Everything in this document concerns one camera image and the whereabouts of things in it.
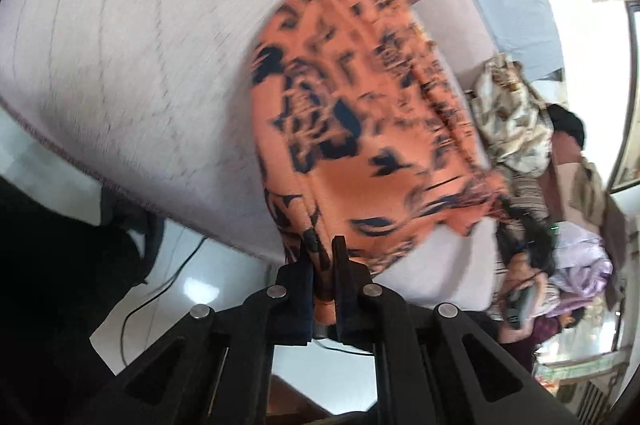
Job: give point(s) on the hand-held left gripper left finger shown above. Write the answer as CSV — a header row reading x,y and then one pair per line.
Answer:
x,y
295,305

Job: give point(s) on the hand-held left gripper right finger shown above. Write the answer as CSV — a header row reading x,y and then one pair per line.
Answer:
x,y
350,305

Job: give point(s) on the orange floral dress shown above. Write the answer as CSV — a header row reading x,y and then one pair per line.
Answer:
x,y
360,130

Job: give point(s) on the lilac cloth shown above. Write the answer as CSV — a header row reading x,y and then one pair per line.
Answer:
x,y
582,265

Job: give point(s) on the dark cloth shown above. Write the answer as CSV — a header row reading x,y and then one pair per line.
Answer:
x,y
60,280

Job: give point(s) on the cream floral blanket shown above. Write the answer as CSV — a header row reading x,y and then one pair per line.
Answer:
x,y
510,120

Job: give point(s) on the tan towel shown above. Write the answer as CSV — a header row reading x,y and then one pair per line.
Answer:
x,y
595,200

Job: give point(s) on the black garment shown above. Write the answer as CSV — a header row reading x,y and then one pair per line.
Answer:
x,y
567,125

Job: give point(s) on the grey pillow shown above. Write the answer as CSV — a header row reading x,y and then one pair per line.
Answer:
x,y
520,15

